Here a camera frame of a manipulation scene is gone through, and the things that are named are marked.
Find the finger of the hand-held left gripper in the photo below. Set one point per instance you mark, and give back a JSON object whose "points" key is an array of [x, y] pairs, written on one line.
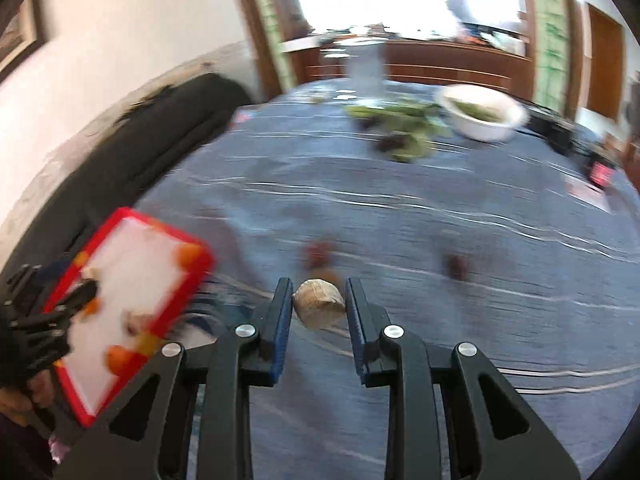
{"points": [[25, 282], [75, 300]]}

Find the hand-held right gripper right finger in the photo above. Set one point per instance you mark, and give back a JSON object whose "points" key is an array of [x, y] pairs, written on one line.
{"points": [[356, 332]]}

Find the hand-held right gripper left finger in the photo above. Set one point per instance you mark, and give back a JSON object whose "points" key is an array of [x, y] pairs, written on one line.
{"points": [[281, 330]]}

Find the small orange fruit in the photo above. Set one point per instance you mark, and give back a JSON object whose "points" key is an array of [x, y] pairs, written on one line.
{"points": [[93, 306]]}

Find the beige bread piece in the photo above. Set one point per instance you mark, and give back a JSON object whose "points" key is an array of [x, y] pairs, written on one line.
{"points": [[319, 305]]}

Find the beige walnut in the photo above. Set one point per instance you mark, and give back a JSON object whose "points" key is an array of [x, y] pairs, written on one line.
{"points": [[134, 321]]}

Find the red rimmed white tray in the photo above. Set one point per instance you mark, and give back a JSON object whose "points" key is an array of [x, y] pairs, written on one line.
{"points": [[135, 280]]}

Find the person's left hand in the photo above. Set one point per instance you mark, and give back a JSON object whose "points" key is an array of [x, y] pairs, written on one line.
{"points": [[35, 392]]}

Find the dark red fruit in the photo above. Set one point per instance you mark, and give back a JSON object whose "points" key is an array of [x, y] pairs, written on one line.
{"points": [[319, 255], [456, 265]]}

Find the blue plaid tablecloth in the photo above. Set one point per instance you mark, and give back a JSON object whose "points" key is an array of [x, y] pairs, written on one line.
{"points": [[400, 210]]}

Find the black sofa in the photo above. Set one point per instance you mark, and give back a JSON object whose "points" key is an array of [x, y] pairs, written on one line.
{"points": [[125, 160]]}

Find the dark plum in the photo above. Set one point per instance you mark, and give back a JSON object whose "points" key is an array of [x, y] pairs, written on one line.
{"points": [[387, 143]]}

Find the pile of green vegetable pods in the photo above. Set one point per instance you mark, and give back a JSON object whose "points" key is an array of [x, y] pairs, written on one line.
{"points": [[410, 127]]}

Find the white bowl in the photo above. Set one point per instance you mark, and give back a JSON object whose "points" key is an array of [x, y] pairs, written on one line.
{"points": [[492, 127]]}

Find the green leaves in bowl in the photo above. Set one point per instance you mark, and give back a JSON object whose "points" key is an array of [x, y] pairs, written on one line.
{"points": [[477, 110]]}

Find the clear glass mug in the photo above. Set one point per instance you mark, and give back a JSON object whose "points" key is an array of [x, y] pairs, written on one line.
{"points": [[366, 67]]}

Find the white printed leaflet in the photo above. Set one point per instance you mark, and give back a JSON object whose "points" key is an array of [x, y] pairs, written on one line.
{"points": [[587, 194]]}

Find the wooden cabinet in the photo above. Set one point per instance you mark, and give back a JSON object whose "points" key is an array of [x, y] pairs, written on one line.
{"points": [[440, 65]]}

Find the black round container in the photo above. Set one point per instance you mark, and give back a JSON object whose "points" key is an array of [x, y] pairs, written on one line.
{"points": [[552, 130]]}

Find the wooden door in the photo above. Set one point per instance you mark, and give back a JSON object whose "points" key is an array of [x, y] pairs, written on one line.
{"points": [[604, 60]]}

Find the framed wall picture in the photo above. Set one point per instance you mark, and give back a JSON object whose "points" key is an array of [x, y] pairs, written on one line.
{"points": [[20, 35]]}

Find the bamboo wall panel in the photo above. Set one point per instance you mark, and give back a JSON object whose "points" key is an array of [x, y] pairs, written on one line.
{"points": [[272, 25]]}

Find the bamboo wall painting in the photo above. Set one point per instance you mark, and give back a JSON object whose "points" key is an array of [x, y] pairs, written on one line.
{"points": [[550, 30]]}

